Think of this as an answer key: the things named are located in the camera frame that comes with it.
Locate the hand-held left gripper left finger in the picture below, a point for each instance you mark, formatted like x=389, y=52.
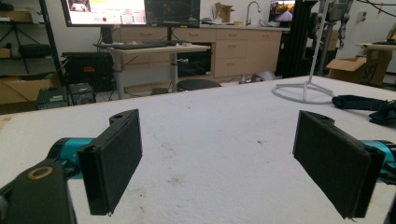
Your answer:
x=112, y=161

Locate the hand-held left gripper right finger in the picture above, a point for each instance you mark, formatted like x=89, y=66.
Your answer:
x=336, y=161

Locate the dark cloth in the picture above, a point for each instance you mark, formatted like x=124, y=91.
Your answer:
x=370, y=107

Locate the white metal stand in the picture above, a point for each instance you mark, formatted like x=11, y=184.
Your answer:
x=306, y=84

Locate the black electronic box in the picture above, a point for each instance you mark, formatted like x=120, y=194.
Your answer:
x=52, y=97

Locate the open cardboard box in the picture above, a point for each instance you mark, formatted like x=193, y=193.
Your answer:
x=358, y=70

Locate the black equipment case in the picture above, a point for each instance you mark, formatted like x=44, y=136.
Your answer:
x=88, y=70

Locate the large flat cardboard box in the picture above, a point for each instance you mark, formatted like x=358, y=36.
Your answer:
x=26, y=88

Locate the wooden standing desk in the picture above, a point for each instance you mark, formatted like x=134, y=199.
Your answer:
x=158, y=59

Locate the black round stool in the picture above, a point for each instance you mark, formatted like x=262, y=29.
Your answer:
x=198, y=84

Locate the black keyboard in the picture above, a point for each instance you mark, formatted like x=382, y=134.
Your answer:
x=140, y=45

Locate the black metal shelf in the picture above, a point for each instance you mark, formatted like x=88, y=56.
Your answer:
x=26, y=37

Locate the large monitor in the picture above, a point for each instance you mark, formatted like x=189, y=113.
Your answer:
x=132, y=11

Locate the wooden cabinet counter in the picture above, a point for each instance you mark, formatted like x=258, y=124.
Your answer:
x=230, y=51

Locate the small monitor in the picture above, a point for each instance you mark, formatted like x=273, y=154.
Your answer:
x=281, y=11

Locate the metal faucet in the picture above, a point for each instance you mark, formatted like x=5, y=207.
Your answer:
x=252, y=12

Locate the small cardboard box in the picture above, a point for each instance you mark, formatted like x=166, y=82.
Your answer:
x=223, y=11

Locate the black aluminium frame post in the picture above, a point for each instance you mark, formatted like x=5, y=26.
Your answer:
x=295, y=39

